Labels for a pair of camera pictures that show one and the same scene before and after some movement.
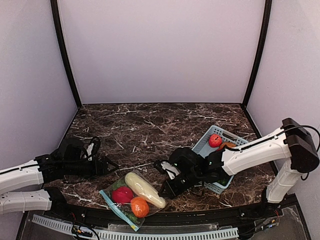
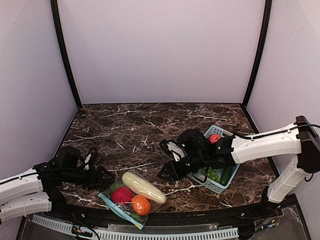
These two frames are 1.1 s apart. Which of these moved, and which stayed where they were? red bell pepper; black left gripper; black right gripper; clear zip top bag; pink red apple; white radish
Moved: black left gripper; white radish; black right gripper
Stayed: pink red apple; clear zip top bag; red bell pepper
